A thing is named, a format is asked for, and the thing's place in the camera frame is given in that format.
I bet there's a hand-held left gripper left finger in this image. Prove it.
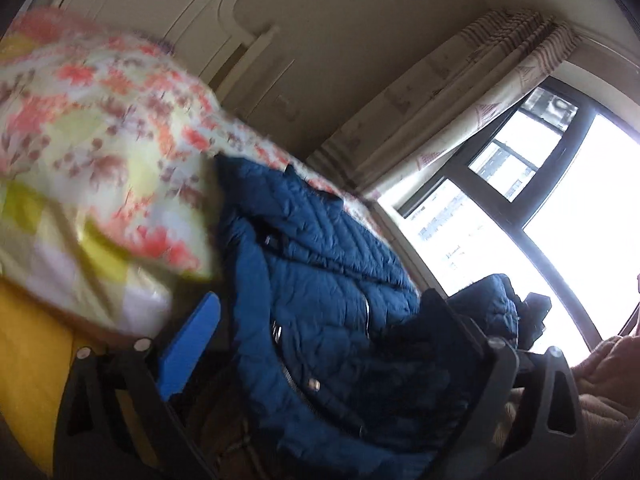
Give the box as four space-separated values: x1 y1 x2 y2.
52 292 222 480

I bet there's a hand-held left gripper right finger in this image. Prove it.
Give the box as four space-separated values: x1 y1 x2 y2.
425 287 587 480

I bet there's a blue puffer jacket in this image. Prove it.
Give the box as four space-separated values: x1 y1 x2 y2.
212 152 524 479

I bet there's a floral quilt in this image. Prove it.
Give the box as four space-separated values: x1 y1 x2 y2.
0 7 382 337

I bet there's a sailboat print curtain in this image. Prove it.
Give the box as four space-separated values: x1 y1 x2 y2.
305 7 584 202

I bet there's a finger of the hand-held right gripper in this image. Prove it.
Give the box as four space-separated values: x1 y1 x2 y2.
519 293 553 352

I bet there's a dark framed window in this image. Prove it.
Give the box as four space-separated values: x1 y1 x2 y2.
377 77 640 367

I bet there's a white bed headboard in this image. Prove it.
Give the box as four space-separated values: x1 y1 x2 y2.
50 0 297 112

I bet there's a yellow bed sheet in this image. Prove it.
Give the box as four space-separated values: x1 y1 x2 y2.
0 280 109 479

